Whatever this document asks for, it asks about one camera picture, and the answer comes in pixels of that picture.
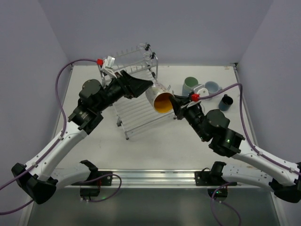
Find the dark blue ceramic mug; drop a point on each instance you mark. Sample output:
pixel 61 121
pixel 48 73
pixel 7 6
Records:
pixel 225 103

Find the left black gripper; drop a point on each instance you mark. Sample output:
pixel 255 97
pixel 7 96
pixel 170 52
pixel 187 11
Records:
pixel 127 85

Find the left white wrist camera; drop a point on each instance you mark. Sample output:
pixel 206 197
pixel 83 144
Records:
pixel 107 66

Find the white ceramic mug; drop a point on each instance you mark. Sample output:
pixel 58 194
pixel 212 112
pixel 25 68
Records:
pixel 212 88

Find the light blue cup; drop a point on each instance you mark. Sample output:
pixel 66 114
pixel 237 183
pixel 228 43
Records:
pixel 185 92

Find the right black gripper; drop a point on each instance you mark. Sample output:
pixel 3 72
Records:
pixel 182 109

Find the right black controller box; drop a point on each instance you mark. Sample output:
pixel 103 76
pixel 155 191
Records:
pixel 222 193

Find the aluminium mounting rail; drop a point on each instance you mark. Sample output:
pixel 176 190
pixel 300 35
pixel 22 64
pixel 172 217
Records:
pixel 152 177

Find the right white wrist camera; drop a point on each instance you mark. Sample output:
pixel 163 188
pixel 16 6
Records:
pixel 198 91

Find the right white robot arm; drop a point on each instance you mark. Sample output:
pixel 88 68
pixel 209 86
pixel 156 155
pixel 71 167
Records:
pixel 281 177

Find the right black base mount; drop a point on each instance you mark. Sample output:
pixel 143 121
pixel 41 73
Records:
pixel 212 177

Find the large glass mug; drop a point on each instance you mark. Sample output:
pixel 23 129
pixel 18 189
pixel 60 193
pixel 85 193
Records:
pixel 159 98

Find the left black controller box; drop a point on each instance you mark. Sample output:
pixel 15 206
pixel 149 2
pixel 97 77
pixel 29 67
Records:
pixel 87 193

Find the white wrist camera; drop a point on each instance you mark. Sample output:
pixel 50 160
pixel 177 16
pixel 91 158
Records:
pixel 107 66
pixel 198 91

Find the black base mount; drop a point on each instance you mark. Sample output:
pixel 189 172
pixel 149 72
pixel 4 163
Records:
pixel 96 178
pixel 212 177

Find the black controller box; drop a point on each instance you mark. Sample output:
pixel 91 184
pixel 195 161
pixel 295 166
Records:
pixel 222 193
pixel 87 193

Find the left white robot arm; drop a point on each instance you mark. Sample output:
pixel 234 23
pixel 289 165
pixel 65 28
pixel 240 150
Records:
pixel 35 177

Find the green cup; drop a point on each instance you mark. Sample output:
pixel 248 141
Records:
pixel 189 82

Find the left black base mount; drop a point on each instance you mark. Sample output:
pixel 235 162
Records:
pixel 96 178

